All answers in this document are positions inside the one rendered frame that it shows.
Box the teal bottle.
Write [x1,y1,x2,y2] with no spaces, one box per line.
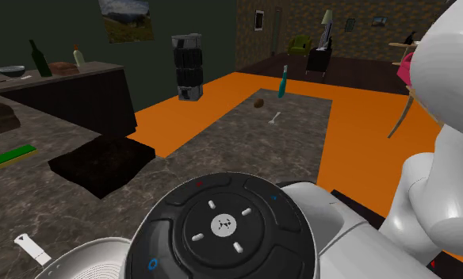
[277,64,289,99]

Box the black and grey tower appliance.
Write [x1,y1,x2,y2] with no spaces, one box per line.
[171,32,205,102]

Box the green armchair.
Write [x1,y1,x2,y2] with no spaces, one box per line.
[286,35,313,57]

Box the black side table with lamp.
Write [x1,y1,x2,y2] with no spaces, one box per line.
[305,9,334,78]

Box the dark kitchen cabinet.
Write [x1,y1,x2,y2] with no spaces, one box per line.
[0,61,139,139]

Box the pale bottle with orange cap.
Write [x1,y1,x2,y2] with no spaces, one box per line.
[72,44,86,67]

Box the wooden table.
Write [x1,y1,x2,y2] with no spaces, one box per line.
[387,40,445,140]

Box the reddish brown bread loaf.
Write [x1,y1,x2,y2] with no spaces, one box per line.
[48,61,80,77]

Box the pink object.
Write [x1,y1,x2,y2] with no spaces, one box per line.
[396,52,414,86]

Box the white frying pan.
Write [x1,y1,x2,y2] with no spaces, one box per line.
[13,233,132,279]

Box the dark green wine bottle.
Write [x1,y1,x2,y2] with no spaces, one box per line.
[29,39,53,78]

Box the green and yellow sponge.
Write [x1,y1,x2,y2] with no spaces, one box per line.
[0,143,39,171]

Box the grey bowl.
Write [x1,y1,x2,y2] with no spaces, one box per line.
[0,65,26,78]

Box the white framed wall picture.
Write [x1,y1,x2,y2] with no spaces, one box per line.
[254,9,266,32]

